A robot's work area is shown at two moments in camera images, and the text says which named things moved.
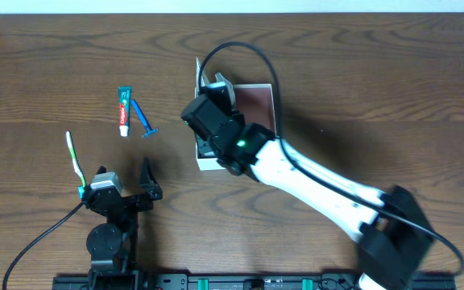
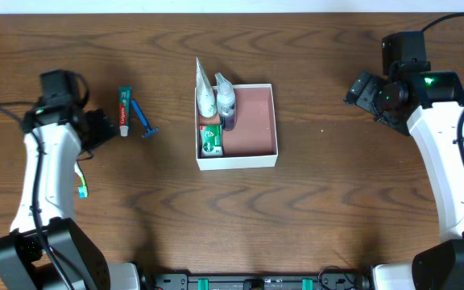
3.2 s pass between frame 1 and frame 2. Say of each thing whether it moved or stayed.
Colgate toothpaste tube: stayed
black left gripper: moved
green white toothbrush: stayed
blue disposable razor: stayed
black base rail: stayed
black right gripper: moved
